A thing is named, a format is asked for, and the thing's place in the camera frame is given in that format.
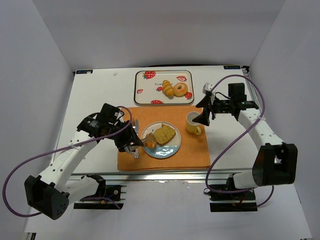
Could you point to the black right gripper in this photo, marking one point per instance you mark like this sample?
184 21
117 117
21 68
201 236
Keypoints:
210 107

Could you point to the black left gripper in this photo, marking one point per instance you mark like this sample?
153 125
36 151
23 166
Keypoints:
129 137

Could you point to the orange oval bun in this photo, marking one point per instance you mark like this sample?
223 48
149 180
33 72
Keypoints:
151 144

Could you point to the speckled toast bread slice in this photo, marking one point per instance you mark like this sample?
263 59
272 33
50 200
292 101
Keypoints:
164 134

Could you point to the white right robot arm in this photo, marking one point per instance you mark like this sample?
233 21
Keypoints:
276 161

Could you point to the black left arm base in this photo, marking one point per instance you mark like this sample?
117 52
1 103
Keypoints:
111 197

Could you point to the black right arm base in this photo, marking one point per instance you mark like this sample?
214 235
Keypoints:
234 195

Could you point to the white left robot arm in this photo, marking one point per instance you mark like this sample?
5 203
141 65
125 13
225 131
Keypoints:
50 192

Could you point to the striped croissant bread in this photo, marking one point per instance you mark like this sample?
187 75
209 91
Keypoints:
167 89

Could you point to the silver table knife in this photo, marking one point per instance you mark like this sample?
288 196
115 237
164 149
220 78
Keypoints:
136 153

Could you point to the yellow mug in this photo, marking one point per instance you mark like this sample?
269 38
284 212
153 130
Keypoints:
193 127

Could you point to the silver fork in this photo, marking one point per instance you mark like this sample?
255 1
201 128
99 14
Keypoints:
133 123

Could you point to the glazed bagel donut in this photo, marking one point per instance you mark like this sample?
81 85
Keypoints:
180 89

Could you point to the white and blue plate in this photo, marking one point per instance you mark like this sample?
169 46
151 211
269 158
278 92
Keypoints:
166 150

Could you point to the orange cloth placemat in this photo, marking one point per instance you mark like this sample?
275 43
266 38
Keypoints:
192 154

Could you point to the black corner label right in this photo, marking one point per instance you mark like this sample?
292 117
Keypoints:
231 67

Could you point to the black corner label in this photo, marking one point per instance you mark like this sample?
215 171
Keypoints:
231 67
84 71

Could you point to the strawberry pattern white tray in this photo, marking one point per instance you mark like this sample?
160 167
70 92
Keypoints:
148 89

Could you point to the black corner label left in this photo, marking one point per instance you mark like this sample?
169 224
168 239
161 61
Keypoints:
84 71

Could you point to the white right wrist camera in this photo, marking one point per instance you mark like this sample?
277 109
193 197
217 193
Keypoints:
207 88

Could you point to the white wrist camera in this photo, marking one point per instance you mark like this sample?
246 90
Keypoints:
207 88
119 114

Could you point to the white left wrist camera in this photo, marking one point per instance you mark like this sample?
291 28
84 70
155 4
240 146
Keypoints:
119 114

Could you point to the aluminium frame rail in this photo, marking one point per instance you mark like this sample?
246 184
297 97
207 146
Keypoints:
216 175

